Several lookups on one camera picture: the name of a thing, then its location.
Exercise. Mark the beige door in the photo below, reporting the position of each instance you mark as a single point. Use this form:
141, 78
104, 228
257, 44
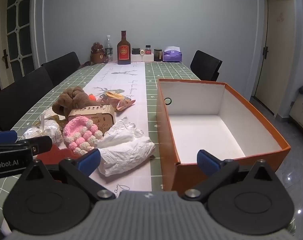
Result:
276, 55

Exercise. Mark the orange snack packet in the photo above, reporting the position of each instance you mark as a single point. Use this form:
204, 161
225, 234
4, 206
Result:
125, 104

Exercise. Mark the glass panel door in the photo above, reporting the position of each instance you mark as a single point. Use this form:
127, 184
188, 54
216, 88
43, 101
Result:
19, 25

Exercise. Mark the clear water bottle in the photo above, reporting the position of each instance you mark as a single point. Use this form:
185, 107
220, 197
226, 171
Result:
108, 50

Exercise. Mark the small red label bottle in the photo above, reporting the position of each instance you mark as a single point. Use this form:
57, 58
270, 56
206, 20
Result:
148, 50

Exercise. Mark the brown plush toy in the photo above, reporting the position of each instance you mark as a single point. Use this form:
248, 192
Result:
71, 97

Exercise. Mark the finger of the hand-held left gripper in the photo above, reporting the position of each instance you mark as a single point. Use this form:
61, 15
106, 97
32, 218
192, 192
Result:
4, 137
41, 143

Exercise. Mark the brown bear jar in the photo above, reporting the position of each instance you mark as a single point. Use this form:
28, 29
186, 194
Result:
97, 53

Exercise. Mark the purple tissue pack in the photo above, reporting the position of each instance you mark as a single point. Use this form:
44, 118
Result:
172, 55

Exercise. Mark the pink crocheted toy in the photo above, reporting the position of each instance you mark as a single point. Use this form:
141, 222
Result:
76, 130

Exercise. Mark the white box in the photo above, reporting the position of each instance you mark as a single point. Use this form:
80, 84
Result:
141, 58

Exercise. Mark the white plastic bag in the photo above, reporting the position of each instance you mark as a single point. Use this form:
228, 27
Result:
126, 150

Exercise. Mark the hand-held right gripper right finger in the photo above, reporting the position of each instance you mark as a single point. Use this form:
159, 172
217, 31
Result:
207, 160

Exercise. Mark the brown liquor bottle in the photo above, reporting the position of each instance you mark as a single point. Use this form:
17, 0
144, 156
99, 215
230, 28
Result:
123, 52

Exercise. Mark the black lidded jar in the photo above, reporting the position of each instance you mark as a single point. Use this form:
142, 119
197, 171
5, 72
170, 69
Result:
135, 51

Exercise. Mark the wooden radio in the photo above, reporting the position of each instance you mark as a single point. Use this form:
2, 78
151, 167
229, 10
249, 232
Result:
99, 112

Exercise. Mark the orange cardboard box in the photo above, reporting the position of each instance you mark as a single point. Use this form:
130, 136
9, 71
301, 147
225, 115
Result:
266, 161

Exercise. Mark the off-white towel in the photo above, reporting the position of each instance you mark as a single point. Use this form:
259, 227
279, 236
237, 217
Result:
51, 130

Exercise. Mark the dark glass jar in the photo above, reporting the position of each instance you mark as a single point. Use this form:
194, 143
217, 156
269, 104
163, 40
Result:
158, 55

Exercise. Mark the small orange ball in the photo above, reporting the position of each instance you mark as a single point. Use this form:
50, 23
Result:
91, 96

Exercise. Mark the black chair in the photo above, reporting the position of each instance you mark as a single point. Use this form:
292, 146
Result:
62, 66
206, 65
21, 97

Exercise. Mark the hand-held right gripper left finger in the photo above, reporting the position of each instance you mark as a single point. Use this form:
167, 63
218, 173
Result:
89, 161

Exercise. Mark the yellow snack packet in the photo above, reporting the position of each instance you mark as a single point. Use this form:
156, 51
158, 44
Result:
112, 95

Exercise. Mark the beige sofa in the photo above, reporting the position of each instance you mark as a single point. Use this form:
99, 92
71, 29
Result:
301, 112

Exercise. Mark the red felt piece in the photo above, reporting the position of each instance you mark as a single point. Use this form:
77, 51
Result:
64, 153

